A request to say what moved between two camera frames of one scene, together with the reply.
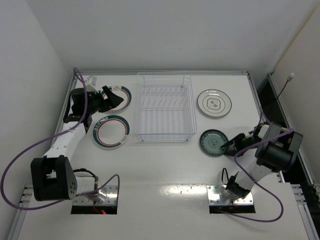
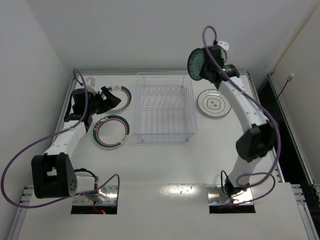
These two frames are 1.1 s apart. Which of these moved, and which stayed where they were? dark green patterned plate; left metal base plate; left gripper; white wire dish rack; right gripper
Moved: right gripper; dark green patterned plate
Stayed: white wire dish rack; left metal base plate; left gripper
